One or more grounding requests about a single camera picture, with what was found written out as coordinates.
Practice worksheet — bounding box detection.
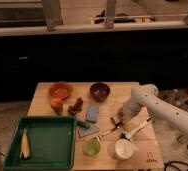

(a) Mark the green plastic tray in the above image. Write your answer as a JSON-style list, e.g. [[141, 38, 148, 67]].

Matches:
[[3, 116, 76, 171]]

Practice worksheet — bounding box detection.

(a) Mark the green plastic cup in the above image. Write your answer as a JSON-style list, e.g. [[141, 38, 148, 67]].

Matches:
[[83, 138, 101, 157]]

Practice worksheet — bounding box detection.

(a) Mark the blue sponge block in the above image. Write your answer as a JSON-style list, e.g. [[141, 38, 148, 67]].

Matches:
[[86, 105, 99, 123]]

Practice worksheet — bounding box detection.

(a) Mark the white plastic cup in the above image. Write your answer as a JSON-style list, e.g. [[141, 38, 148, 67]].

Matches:
[[108, 139, 134, 160]]

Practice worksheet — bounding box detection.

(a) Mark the yellow corn cob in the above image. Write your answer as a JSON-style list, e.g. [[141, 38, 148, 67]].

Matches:
[[20, 130, 30, 159]]

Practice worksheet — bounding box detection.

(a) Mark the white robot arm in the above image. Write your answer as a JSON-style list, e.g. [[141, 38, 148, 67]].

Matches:
[[121, 84, 188, 136]]

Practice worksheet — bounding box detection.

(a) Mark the brown grape bunch toy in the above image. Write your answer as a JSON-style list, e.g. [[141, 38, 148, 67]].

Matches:
[[68, 97, 83, 115]]

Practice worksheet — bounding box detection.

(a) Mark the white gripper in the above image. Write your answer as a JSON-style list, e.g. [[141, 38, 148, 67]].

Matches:
[[118, 100, 141, 123]]

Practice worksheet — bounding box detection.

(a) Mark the metal spoon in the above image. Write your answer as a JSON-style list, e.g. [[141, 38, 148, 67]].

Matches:
[[95, 123, 122, 141]]

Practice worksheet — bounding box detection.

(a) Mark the orange plastic bowl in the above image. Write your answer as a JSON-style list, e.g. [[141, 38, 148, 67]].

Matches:
[[48, 82, 73, 99]]

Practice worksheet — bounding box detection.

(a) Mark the green cucumber toy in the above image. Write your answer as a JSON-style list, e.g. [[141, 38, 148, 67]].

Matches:
[[77, 120, 90, 129]]

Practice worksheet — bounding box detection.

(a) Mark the wooden board eraser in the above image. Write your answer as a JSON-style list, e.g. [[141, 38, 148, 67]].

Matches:
[[110, 116, 122, 126]]

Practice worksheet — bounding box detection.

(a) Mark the orange carrot toy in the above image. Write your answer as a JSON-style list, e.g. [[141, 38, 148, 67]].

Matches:
[[50, 98, 63, 115]]

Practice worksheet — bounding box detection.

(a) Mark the dark brown bowl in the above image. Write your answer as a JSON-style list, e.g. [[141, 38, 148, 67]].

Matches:
[[90, 82, 110, 102]]

